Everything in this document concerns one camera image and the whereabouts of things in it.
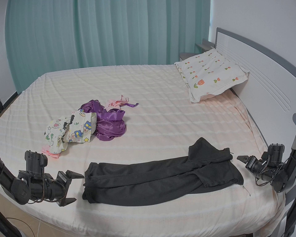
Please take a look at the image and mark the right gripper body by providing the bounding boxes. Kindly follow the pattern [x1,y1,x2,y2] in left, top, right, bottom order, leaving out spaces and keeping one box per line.
[253,161,275,180]

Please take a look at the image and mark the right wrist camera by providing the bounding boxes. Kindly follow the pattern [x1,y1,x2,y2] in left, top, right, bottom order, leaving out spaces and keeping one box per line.
[246,157,257,170]

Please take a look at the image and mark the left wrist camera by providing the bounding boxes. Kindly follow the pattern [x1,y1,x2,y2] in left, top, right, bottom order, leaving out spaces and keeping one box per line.
[57,171,68,184]

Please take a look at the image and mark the white printed pyjama top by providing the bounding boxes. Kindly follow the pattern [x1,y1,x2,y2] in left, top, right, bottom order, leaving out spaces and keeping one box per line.
[44,111,97,155]

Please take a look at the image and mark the black T-shirt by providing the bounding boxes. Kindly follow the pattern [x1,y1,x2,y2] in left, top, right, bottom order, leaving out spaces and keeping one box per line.
[82,137,244,206]

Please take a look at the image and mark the black cable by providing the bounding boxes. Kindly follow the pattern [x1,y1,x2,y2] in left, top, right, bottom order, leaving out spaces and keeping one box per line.
[5,216,31,232]

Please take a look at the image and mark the bed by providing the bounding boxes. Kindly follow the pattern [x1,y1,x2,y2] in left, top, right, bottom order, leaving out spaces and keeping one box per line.
[0,27,296,237]

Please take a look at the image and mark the purple satin garment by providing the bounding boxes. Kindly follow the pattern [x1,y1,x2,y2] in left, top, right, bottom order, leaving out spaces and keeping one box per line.
[77,100,140,141]

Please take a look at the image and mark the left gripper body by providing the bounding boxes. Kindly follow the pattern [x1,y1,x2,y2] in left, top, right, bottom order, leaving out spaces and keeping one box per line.
[30,171,72,207]

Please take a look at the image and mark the blue-green curtain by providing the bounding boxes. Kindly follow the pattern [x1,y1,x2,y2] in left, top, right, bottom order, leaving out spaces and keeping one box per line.
[5,0,211,87]

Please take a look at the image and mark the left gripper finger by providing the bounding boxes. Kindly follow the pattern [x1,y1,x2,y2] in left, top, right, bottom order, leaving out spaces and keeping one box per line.
[66,170,85,179]
[58,197,77,207]

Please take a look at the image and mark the pale pink garment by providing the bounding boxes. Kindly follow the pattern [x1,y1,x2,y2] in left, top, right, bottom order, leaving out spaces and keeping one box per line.
[107,94,129,110]

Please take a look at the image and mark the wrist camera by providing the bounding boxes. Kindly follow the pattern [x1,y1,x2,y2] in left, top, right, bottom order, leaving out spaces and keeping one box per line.
[246,157,257,170]
[57,171,68,184]

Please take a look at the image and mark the grey bedside table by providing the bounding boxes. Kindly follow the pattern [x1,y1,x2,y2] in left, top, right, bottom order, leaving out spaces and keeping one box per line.
[179,38,216,61]

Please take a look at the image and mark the white printed pillow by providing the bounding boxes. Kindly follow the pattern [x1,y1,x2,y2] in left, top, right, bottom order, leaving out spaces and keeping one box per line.
[174,49,250,103]

